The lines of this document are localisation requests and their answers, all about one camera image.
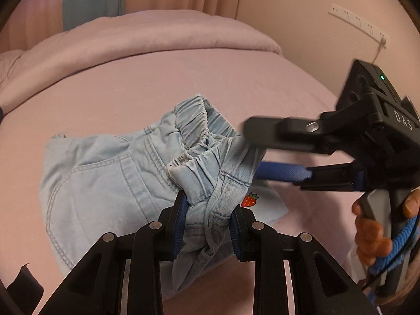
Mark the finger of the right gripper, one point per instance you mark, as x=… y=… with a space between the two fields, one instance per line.
x=332 y=131
x=338 y=177

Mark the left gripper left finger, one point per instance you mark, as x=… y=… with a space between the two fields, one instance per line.
x=123 y=269

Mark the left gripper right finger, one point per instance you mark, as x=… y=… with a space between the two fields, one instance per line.
x=297 y=268

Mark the light blue strawberry pants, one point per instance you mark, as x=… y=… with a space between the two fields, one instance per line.
x=109 y=183

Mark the person's right hand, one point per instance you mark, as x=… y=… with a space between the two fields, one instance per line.
x=370 y=241

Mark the pink bed sheet mattress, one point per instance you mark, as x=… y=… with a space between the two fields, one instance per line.
x=127 y=95

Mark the pink folded duvet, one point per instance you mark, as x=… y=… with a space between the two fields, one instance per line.
x=24 y=73

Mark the white wall power strip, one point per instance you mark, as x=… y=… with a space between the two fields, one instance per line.
x=360 y=23

